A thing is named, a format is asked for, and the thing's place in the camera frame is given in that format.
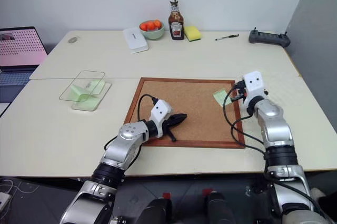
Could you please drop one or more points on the open laptop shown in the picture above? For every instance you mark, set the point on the open laptop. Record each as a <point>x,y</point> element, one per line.
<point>21,47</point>

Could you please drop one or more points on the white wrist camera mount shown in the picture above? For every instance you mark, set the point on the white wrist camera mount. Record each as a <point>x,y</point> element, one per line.
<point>159,110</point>
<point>254,83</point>

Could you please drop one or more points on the clear plastic box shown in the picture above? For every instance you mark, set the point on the clear plastic box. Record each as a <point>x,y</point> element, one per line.
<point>92,75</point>

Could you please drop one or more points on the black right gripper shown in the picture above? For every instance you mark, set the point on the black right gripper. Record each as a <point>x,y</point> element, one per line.
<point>241,88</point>

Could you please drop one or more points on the black pen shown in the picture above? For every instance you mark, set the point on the black pen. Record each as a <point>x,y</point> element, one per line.
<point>226,37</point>

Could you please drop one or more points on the white power adapter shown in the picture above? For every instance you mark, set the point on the white power adapter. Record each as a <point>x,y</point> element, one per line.
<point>3,199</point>

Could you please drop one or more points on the grey remote controller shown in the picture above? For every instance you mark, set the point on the grey remote controller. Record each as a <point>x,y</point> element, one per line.
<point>268,39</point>

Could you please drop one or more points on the yellow sponge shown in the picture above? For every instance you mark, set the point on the yellow sponge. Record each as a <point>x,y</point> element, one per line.
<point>192,33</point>

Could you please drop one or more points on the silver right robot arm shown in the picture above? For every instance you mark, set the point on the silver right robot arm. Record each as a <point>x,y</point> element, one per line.
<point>273,126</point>

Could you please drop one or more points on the ketchup bottle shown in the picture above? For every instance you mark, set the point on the ketchup bottle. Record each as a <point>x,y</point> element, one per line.
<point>176,29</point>

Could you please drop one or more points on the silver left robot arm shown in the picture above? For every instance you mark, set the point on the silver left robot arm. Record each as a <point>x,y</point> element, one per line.
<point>123,150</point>

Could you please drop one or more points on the green note pad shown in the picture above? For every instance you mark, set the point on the green note pad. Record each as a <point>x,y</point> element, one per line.
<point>79,92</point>

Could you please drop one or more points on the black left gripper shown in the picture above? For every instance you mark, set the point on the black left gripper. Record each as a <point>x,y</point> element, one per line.
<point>169,123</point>

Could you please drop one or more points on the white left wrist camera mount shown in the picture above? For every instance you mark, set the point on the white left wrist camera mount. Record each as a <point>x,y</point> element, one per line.
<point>159,110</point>

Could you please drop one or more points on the wood-framed cork board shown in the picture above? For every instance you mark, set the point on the wood-framed cork board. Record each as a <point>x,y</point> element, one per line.
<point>200,118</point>

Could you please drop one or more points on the orange carrot piece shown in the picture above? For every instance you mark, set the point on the orange carrot piece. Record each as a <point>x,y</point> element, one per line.
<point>144,26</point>
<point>157,22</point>
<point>151,25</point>

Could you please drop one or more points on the pale green bowl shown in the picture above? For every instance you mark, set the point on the pale green bowl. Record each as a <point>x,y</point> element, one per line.
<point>154,34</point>

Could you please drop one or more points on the green sticky note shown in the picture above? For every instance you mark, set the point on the green sticky note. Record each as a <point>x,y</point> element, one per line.
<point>219,96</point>

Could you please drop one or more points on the white rectangular tray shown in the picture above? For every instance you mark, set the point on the white rectangular tray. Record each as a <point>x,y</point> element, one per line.
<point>135,40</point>

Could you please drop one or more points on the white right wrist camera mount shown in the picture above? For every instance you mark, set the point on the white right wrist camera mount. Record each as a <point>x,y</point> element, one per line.
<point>254,83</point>

